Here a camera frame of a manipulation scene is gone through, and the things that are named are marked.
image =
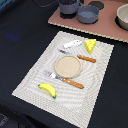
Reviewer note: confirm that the white toy fish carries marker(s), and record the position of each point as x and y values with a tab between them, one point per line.
73	43

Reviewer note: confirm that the yellow toy banana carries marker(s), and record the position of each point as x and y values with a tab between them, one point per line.
48	88

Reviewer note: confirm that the yellow toy cheese wedge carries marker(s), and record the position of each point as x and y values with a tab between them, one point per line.
89	44

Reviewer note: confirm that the dark grey toy saucepan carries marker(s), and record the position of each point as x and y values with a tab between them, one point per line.
88	14

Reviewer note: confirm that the grey toy pot with handles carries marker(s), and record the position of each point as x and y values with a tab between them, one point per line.
69	6

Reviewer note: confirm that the round wooden plate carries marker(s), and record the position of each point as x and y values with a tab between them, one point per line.
68	66

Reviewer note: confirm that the woven beige placemat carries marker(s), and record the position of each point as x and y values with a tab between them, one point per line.
71	104

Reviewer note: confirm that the brown toy stove board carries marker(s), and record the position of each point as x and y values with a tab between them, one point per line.
105	26

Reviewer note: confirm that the beige bowl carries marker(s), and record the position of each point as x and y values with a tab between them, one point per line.
122	14

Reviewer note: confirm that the wooden handled knife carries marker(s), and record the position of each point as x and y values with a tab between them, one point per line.
79	56

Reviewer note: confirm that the wooden handled fork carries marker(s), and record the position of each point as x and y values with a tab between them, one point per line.
66	80

